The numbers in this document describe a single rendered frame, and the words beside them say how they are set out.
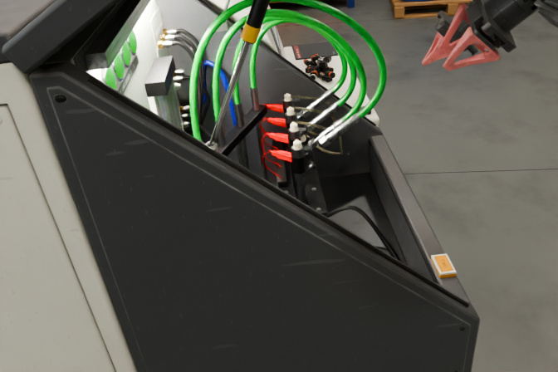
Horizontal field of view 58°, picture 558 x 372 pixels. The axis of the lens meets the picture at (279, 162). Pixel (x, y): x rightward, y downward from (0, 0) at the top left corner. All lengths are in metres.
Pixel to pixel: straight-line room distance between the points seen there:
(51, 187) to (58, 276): 0.15
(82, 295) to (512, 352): 1.68
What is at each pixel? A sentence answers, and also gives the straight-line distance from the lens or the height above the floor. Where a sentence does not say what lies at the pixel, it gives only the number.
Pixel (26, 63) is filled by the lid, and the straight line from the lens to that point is 0.61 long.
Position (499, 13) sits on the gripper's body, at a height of 1.41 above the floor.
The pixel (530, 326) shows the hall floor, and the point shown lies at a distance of 2.26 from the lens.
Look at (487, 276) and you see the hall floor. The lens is 2.41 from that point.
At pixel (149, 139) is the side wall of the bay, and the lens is 0.64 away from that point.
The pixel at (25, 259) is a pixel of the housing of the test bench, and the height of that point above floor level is 1.19.
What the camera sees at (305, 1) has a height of 1.41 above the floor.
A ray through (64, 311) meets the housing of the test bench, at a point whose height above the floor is 1.08.
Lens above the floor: 1.64
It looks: 31 degrees down
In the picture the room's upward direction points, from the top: 6 degrees counter-clockwise
